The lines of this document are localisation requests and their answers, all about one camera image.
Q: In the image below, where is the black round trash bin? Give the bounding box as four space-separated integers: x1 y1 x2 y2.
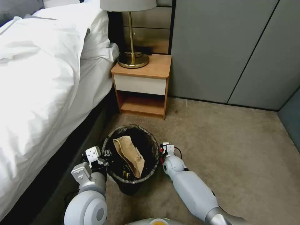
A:
101 124 161 196

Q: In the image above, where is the crumpled brown paper bag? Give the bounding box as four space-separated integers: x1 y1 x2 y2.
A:
112 135 146 178

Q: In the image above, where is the small yellow black wrapper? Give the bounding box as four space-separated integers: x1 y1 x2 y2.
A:
121 165 131 179

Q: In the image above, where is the dark grey bed base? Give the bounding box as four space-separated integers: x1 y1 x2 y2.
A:
0 92 119 225

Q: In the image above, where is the wooden nightstand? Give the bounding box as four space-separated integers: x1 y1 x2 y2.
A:
110 54 173 120

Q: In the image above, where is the white robot front shell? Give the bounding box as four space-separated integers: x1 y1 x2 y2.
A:
127 217 180 225

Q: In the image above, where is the white nightstand drawer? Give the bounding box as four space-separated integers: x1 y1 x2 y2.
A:
113 74 168 96

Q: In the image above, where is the white duvet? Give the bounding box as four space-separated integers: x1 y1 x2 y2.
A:
0 14 120 196

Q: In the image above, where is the brass table lamp white shade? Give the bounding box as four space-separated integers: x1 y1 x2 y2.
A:
100 0 157 69

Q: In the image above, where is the grey panelled wardrobe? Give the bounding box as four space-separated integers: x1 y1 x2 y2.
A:
168 0 300 113

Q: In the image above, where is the white pillow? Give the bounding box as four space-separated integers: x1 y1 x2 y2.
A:
32 0 111 59

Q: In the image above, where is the grey headboard cushion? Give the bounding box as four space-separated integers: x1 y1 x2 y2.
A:
0 0 48 23

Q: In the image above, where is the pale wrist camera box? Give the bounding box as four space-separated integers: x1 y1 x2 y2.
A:
162 141 175 156
85 146 103 163

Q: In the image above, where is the red black wrist cable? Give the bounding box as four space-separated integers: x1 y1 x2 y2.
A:
174 147 184 163

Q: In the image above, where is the black lamp cord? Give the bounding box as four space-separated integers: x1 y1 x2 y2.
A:
124 47 153 57

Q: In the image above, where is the brown padded wall panel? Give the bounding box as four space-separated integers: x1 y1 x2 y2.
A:
107 0 177 56

